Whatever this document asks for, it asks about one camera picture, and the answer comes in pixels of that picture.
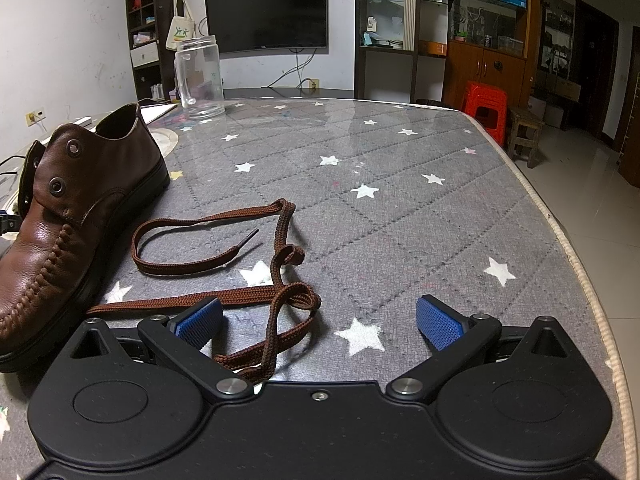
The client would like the brown leather shoe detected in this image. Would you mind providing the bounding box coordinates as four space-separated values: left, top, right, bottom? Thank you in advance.
0 101 171 373

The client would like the wooden cabinet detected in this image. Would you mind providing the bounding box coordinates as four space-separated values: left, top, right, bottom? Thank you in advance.
442 0 541 116

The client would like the brown shoelace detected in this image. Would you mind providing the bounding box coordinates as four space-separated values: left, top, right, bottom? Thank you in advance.
86 199 322 383

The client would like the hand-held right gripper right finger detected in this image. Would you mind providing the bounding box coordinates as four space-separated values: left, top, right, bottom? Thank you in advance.
384 294 572 403

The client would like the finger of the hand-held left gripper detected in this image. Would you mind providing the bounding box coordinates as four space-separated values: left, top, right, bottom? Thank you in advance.
0 207 23 237

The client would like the white paper pad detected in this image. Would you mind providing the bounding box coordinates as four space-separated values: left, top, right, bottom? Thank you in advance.
137 102 178 123

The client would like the canvas tote bag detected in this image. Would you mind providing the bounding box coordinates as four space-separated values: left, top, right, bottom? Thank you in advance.
165 0 196 52

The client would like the round inset cooktop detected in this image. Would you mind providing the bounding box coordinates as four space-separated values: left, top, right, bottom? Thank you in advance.
150 127 179 156

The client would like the wooden stool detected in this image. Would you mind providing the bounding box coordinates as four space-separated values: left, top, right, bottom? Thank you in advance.
506 106 546 168

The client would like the dark cubby shelf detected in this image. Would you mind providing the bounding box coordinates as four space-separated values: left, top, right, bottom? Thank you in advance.
124 0 176 103

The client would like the black television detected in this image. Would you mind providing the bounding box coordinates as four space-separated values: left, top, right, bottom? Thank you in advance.
204 0 328 56

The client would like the glass display cabinet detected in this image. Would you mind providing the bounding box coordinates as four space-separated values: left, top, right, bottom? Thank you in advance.
354 0 451 106

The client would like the clear glass mug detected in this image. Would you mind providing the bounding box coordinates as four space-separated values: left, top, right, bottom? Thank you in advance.
173 35 225 120

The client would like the red plastic stool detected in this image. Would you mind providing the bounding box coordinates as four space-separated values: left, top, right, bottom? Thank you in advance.
460 81 508 142

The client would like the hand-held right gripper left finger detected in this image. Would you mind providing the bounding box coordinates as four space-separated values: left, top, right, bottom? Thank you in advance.
70 296 254 402

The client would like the grey star tablecloth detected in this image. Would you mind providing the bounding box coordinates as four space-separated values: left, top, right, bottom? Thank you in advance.
0 97 626 480

